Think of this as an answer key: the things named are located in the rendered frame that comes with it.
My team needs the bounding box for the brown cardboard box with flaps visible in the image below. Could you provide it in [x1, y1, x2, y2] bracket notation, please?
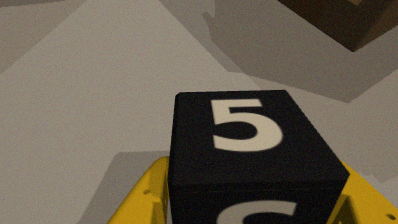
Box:
[278, 0, 398, 52]

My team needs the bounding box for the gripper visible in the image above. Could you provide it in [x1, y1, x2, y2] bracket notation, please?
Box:
[107, 156, 398, 224]

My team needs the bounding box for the black number cube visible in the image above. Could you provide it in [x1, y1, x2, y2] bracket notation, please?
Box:
[167, 90, 350, 224]

